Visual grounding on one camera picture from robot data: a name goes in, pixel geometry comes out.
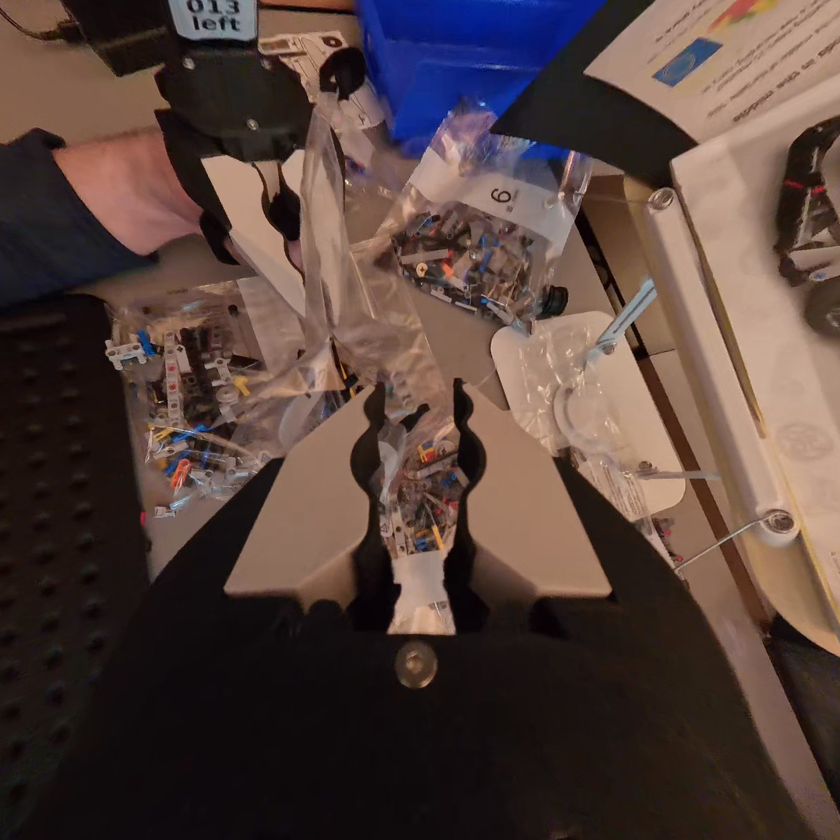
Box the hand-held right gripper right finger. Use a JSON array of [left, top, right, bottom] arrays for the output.
[[441, 379, 614, 632]]

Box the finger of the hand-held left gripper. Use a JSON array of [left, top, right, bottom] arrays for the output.
[[200, 152, 308, 319], [277, 148, 309, 238]]

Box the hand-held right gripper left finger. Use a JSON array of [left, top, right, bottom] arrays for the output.
[[224, 384, 401, 632]]

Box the clear lego parts bag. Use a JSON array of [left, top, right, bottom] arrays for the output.
[[279, 108, 476, 634], [374, 108, 595, 329]]

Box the person's left forearm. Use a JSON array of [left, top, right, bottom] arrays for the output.
[[0, 128, 158, 309]]

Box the person's left hand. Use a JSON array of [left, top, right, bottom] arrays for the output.
[[52, 126, 204, 257]]

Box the white sticker sheet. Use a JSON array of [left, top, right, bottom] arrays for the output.
[[259, 29, 389, 135]]

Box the empty clear plastic bag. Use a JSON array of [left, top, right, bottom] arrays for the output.
[[512, 322, 686, 572]]

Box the black power adapter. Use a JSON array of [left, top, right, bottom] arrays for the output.
[[62, 0, 173, 77]]

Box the light blue slotted bar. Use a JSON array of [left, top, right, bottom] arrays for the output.
[[586, 281, 658, 361], [637, 462, 723, 485]]

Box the small open parts bag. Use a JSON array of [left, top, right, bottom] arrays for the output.
[[105, 279, 355, 522]]

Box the blue plastic bin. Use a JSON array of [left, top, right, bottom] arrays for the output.
[[354, 0, 611, 161]]

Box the white rod with ball end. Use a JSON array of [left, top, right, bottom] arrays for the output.
[[675, 511, 800, 573]]

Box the dark perforated panel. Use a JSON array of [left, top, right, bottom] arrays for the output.
[[0, 295, 152, 840]]

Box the white rounded container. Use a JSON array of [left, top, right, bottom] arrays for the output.
[[646, 147, 840, 657]]

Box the black pointed panel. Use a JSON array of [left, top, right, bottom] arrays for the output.
[[489, 0, 700, 188]]

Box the white printed paper sheet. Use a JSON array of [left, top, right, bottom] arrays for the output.
[[584, 0, 840, 142]]

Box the black ring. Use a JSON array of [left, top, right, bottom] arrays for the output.
[[318, 47, 367, 101]]

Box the black cable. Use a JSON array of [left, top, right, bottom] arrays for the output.
[[0, 7, 86, 43]]

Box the thin wire with white tip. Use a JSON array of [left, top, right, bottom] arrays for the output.
[[543, 187, 677, 212]]

